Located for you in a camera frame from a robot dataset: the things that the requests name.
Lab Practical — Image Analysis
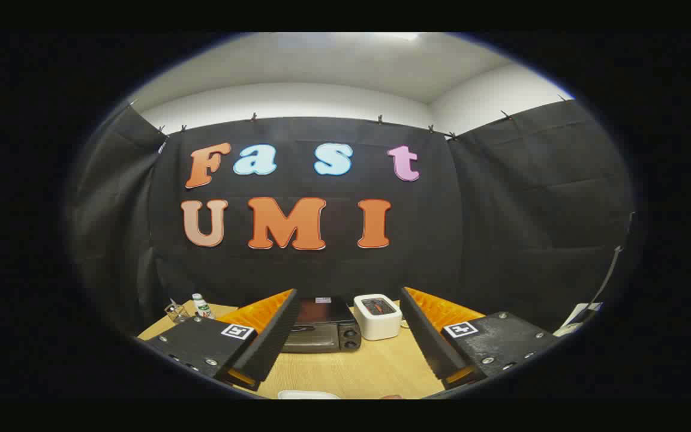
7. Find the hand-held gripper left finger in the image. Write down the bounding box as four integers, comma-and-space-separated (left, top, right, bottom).
143, 289, 301, 392

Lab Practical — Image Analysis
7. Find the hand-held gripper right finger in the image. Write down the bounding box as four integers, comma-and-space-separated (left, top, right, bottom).
399, 286, 561, 391

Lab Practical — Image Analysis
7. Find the black toaster oven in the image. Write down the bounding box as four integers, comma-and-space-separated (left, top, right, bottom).
281, 296, 362, 353

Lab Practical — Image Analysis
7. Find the white pop-up toaster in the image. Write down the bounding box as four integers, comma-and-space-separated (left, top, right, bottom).
353, 293, 403, 341

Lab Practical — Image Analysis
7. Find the white plate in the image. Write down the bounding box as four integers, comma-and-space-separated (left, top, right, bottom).
278, 390, 341, 400

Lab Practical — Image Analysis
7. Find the thin grey stand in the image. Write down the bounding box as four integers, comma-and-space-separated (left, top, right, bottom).
552, 211, 637, 338

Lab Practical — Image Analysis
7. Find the row of small cloth clips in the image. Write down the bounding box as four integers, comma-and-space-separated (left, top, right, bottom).
127, 96, 568, 142

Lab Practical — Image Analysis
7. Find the metal wire basket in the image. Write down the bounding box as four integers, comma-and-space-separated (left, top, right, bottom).
164, 298, 190, 323

